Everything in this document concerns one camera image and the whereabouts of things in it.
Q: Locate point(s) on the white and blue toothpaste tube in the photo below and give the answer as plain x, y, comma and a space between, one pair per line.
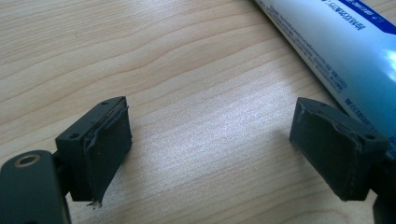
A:
342, 46

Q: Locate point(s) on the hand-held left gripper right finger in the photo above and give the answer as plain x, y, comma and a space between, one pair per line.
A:
333, 146

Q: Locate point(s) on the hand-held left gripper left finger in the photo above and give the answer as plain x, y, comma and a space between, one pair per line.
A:
102, 149

